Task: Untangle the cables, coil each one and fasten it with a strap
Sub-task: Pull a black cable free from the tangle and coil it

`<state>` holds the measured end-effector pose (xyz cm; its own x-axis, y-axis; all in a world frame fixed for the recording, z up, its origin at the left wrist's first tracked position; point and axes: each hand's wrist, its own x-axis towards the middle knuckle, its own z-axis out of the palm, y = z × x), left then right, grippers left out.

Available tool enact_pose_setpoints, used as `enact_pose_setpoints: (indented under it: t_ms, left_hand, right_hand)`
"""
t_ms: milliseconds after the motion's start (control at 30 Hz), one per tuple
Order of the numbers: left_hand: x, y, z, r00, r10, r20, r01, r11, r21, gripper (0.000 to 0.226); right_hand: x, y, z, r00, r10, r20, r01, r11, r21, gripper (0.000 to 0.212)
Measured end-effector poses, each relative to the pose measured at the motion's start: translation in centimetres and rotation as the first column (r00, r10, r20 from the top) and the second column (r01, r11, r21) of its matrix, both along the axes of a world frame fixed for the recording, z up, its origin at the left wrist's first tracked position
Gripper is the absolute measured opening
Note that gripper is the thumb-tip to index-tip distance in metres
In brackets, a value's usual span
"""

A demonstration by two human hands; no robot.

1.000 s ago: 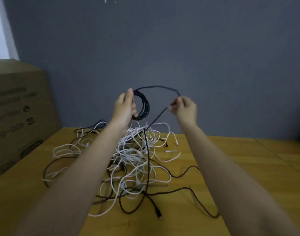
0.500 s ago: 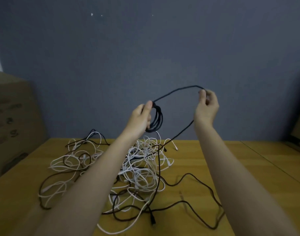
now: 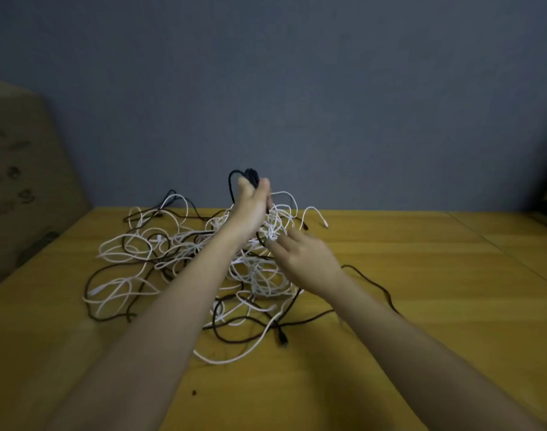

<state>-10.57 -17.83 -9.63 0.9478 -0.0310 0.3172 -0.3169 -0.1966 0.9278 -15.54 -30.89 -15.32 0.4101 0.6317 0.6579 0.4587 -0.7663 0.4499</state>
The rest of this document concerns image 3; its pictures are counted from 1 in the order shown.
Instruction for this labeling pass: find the person's right hand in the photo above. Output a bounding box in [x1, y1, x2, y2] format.
[259, 224, 345, 298]

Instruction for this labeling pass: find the person's left hand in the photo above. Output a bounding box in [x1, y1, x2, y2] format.
[223, 175, 274, 241]

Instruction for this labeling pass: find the tangle of white cables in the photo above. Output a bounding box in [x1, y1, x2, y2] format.
[83, 191, 330, 366]

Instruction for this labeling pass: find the person's left forearm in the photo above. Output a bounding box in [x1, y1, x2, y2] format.
[44, 230, 250, 431]

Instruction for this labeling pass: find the person's right forearm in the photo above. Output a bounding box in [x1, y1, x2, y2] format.
[326, 276, 544, 431]

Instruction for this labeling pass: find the plain brown cardboard box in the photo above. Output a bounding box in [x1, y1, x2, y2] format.
[0, 76, 92, 293]

